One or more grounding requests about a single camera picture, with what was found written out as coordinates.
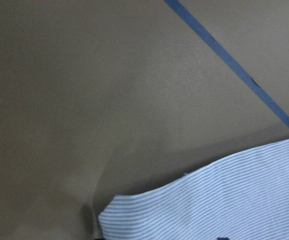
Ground blue striped button-up shirt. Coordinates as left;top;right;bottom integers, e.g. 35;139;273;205
98;139;289;240

